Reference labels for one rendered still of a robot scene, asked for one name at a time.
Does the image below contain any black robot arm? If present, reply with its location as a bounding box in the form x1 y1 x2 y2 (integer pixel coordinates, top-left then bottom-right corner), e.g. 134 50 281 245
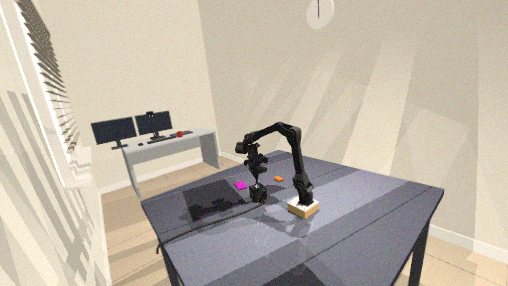
235 122 315 207

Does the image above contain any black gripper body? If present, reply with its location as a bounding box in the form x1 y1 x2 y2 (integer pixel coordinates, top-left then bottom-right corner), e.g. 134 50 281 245
244 154 267 174

